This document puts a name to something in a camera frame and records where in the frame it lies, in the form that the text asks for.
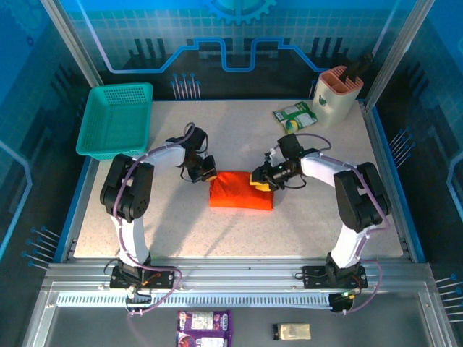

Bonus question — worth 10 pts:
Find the orange t-shirt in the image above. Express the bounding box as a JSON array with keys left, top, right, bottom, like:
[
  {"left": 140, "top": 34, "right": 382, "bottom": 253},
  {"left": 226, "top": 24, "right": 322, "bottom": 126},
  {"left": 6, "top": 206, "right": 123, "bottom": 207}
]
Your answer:
[{"left": 209, "top": 170, "right": 275, "bottom": 212}]

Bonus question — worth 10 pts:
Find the green snack packet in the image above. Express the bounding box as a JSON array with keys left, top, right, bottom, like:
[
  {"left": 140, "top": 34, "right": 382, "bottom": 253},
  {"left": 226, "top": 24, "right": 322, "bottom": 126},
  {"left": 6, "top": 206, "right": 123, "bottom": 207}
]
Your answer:
[{"left": 272, "top": 100, "right": 318, "bottom": 135}]

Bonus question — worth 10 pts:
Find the cream knife block pink top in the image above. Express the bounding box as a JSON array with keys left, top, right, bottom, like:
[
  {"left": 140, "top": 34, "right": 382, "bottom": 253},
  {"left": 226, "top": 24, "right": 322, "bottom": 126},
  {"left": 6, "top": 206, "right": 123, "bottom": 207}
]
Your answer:
[{"left": 313, "top": 65, "right": 365, "bottom": 128}]

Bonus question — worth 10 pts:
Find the teal plastic basket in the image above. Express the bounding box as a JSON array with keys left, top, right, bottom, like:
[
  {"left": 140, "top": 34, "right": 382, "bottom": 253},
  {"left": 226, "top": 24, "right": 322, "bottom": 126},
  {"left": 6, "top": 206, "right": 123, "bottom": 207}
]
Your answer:
[{"left": 75, "top": 82, "right": 154, "bottom": 160}]

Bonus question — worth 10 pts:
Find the beige packet black end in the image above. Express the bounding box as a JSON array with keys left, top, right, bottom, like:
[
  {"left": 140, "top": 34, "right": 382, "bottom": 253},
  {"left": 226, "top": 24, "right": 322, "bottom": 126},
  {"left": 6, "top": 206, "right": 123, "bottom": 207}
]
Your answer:
[{"left": 271, "top": 322, "right": 312, "bottom": 341}]

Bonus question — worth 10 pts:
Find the purple snack packet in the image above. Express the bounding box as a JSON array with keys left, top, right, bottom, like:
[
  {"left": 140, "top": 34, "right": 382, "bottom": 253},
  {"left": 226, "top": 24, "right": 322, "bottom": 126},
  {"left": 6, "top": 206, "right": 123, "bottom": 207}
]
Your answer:
[{"left": 176, "top": 309, "right": 233, "bottom": 347}]

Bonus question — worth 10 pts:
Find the aluminium frame rail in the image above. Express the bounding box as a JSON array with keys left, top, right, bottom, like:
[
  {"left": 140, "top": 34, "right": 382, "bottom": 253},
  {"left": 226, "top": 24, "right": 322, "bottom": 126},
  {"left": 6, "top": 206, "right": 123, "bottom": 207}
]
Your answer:
[{"left": 43, "top": 257, "right": 435, "bottom": 293}]

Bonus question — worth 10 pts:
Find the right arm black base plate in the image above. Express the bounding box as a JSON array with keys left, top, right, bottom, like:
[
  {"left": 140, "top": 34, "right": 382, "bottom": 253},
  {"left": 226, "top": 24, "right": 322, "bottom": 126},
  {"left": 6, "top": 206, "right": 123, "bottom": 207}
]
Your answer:
[{"left": 302, "top": 265, "right": 369, "bottom": 290}]

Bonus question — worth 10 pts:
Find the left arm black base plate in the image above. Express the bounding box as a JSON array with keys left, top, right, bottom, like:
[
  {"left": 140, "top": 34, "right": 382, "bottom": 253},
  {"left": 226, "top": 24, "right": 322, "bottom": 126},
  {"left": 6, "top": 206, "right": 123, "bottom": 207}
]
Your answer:
[{"left": 109, "top": 265, "right": 175, "bottom": 290}]

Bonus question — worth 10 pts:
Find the black knife handle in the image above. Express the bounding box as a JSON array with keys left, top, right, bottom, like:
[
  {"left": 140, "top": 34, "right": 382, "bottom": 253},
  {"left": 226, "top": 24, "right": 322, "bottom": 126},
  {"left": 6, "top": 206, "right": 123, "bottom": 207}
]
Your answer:
[{"left": 343, "top": 53, "right": 374, "bottom": 79}]

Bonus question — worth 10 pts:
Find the slotted grey cable duct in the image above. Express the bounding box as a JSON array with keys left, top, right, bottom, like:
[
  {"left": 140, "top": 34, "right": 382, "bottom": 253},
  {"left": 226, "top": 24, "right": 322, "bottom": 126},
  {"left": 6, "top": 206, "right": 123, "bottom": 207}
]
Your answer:
[{"left": 56, "top": 291, "right": 334, "bottom": 309}]

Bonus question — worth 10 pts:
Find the aluminium frame post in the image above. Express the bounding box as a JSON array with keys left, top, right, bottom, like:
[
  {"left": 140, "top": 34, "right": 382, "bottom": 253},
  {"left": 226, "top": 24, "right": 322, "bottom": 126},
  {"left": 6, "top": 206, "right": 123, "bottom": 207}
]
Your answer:
[
  {"left": 38, "top": 0, "right": 105, "bottom": 87},
  {"left": 364, "top": 0, "right": 437, "bottom": 104}
]

